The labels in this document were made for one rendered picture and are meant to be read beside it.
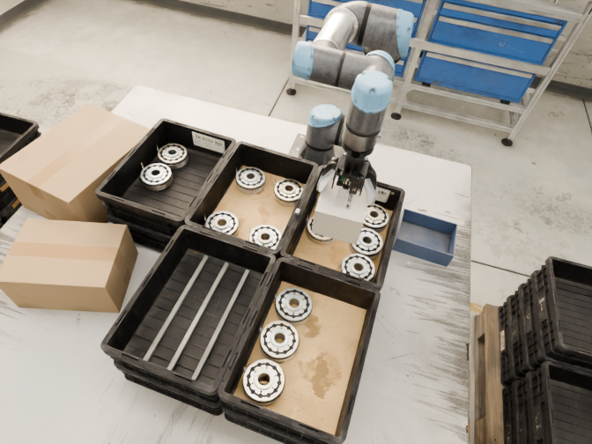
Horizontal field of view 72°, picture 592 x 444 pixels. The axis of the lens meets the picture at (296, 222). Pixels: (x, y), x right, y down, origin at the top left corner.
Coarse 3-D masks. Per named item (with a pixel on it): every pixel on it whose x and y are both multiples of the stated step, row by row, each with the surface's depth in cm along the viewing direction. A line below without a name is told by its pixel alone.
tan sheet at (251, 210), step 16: (272, 176) 148; (240, 192) 142; (272, 192) 143; (224, 208) 137; (240, 208) 137; (256, 208) 138; (272, 208) 139; (288, 208) 139; (240, 224) 133; (256, 224) 134; (272, 224) 134
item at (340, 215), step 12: (336, 180) 106; (324, 192) 103; (336, 192) 104; (348, 192) 104; (324, 204) 101; (336, 204) 101; (348, 204) 102; (360, 204) 102; (324, 216) 100; (336, 216) 99; (348, 216) 99; (360, 216) 100; (312, 228) 105; (324, 228) 104; (336, 228) 102; (348, 228) 101; (360, 228) 100; (348, 240) 105
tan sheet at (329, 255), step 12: (312, 216) 138; (300, 240) 131; (336, 240) 132; (384, 240) 134; (300, 252) 128; (312, 252) 129; (324, 252) 129; (336, 252) 129; (348, 252) 130; (324, 264) 126; (336, 264) 127
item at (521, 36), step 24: (456, 0) 242; (456, 24) 251; (480, 24) 248; (504, 24) 245; (528, 24) 240; (552, 24) 238; (480, 48) 259; (504, 48) 255; (528, 48) 251; (432, 72) 278; (456, 72) 274; (480, 72) 270; (504, 72) 264; (528, 72) 262; (504, 96) 278
